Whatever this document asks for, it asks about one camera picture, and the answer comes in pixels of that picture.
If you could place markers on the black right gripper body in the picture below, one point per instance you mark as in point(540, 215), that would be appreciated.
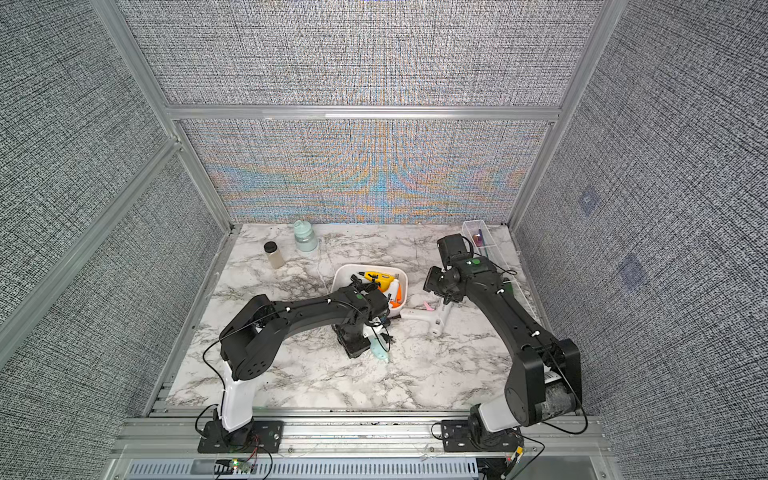
point(439, 282)

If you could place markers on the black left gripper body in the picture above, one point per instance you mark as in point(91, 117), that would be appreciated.
point(356, 341)

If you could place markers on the mint green glue gun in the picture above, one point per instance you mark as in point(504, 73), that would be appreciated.
point(378, 348)

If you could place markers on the orange glue gun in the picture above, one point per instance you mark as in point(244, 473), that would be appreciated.
point(395, 295)

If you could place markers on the yellow glue gun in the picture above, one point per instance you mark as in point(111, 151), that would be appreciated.
point(378, 279)

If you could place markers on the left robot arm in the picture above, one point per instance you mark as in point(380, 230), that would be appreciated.
point(251, 341)

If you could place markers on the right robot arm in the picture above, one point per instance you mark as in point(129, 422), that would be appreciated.
point(544, 378)

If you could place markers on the large white pink glue gun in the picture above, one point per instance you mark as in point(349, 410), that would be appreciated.
point(436, 317)

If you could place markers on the white storage box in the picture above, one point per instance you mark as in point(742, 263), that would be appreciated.
point(395, 282)

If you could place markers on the clear plastic tray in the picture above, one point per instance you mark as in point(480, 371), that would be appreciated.
point(495, 243)

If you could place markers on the mint green lidded jar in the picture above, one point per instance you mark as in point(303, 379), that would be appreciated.
point(305, 237)

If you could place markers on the brown spice jar black lid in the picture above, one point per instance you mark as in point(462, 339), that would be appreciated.
point(274, 254)

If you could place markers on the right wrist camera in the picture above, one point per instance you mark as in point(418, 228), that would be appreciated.
point(453, 249)

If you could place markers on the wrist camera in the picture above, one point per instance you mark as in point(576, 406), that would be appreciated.
point(378, 304)
point(453, 249)

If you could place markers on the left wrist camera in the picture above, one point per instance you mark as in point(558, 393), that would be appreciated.
point(378, 304)

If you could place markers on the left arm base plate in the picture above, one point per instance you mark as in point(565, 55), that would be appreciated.
point(257, 435)

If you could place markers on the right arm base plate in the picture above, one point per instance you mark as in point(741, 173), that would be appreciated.
point(469, 435)

